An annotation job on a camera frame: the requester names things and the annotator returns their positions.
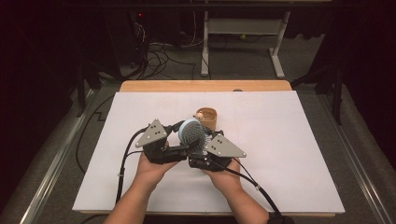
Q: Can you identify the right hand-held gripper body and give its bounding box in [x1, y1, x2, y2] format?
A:
[188, 133, 248, 172]

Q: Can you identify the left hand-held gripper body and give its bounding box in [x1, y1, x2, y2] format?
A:
[134, 119, 191, 165]

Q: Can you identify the light blue hairbrush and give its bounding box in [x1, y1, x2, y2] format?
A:
[177, 118, 210, 156]

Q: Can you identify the person's right hand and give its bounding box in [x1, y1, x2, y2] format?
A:
[204, 158, 244, 194]

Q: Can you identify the person's left hand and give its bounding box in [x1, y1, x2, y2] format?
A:
[134, 141, 180, 188]

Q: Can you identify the small wooden cup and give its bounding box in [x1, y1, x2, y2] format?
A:
[195, 106, 218, 132]

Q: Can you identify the wooden table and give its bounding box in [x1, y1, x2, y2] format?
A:
[79, 79, 337, 217]

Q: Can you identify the white board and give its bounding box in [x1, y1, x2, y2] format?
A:
[72, 91, 346, 215]

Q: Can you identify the black stand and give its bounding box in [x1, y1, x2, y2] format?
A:
[74, 60, 104, 119]
[290, 60, 346, 126]

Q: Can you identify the black computer case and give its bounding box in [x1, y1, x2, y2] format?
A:
[102, 8, 150, 68]

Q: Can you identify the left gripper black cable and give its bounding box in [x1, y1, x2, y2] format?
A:
[115, 125, 149, 205]

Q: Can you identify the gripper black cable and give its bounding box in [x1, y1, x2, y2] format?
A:
[218, 157, 284, 218]
[115, 125, 149, 205]

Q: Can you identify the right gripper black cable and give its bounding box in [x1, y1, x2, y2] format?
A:
[218, 157, 284, 218]

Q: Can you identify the black floor cable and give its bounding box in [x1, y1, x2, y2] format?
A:
[75, 93, 116, 175]

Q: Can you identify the bundle of floor cables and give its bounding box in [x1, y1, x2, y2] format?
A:
[130, 12, 205, 80]

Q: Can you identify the aluminium floor rail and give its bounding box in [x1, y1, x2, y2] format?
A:
[320, 92, 396, 224]
[18, 88, 95, 224]

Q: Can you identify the white metal stand frame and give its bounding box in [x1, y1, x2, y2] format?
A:
[200, 10, 292, 79]

